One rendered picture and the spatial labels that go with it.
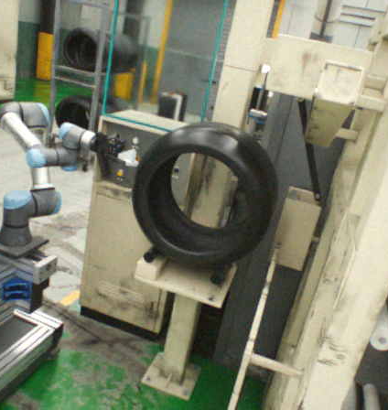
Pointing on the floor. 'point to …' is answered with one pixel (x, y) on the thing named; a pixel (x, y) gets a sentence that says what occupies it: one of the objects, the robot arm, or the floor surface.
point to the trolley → (91, 56)
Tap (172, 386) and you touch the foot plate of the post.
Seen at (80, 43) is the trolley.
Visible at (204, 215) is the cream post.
